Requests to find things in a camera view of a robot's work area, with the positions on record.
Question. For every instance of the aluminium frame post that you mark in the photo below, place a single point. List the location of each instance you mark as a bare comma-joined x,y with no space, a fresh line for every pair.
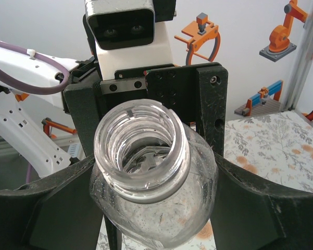
300,65

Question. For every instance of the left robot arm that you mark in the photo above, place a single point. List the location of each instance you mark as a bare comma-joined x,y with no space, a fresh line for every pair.
15,65

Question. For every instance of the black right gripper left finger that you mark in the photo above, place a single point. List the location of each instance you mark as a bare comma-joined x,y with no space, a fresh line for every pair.
41,221

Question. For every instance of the plain clear plastic bottle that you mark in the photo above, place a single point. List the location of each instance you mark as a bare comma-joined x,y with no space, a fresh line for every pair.
145,208

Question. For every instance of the floral patterned table cover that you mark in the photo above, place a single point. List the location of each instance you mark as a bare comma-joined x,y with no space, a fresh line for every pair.
276,145

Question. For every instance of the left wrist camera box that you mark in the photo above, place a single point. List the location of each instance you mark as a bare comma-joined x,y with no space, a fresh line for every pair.
135,62

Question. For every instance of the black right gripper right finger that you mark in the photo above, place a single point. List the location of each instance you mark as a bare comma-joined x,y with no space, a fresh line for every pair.
270,221

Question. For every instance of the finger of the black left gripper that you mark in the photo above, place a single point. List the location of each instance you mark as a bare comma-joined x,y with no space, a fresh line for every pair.
86,112
211,109

